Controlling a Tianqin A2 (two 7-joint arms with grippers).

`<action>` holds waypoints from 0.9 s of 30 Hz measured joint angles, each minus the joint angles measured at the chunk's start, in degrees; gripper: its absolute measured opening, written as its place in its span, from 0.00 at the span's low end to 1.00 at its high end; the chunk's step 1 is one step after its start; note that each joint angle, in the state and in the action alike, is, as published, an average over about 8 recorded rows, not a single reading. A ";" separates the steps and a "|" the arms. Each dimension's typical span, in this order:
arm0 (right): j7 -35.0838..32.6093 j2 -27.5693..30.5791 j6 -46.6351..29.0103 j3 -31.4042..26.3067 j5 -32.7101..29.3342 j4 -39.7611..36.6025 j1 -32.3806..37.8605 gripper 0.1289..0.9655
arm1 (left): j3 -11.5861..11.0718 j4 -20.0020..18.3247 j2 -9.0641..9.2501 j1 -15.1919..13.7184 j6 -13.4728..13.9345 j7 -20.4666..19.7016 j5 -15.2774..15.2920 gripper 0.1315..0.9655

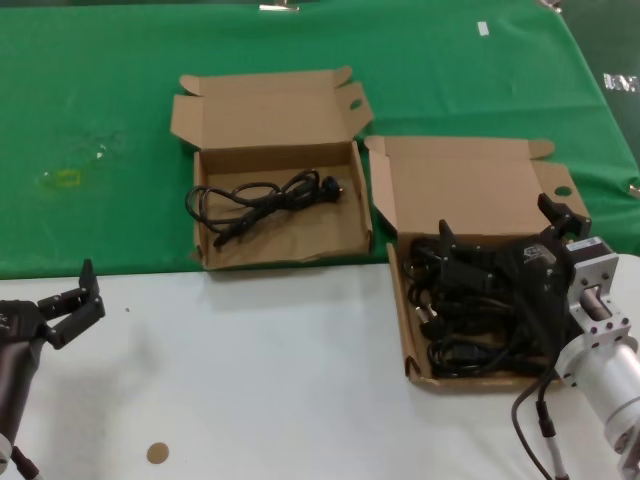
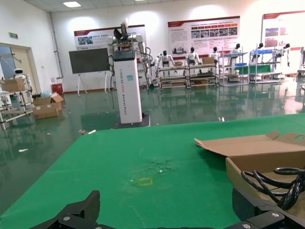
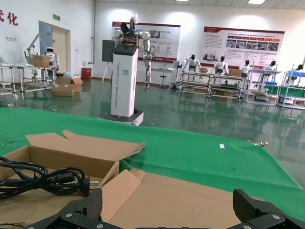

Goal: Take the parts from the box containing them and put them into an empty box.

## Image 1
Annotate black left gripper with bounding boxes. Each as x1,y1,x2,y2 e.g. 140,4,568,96
0,258,107,350

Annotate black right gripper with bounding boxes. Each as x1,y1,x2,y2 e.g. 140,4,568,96
438,193,592,351

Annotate black power cable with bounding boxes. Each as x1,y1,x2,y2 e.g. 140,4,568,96
184,168,346,249

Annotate cardboard box, round flap hole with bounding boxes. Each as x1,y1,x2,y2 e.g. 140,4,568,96
363,134,592,396

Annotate cardboard box, oval flap hole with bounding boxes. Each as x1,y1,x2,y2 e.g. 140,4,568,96
169,65,375,271

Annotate green table cloth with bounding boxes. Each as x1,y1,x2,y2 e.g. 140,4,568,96
0,2,640,281

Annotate tangled black power cables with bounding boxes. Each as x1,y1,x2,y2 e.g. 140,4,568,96
405,234,556,380

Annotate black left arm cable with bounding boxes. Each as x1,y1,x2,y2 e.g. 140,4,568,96
9,443,42,480

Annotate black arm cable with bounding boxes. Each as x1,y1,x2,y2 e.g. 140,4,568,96
9,443,42,480
509,364,571,480

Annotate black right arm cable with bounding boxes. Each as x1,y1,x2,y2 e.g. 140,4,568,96
509,364,571,480

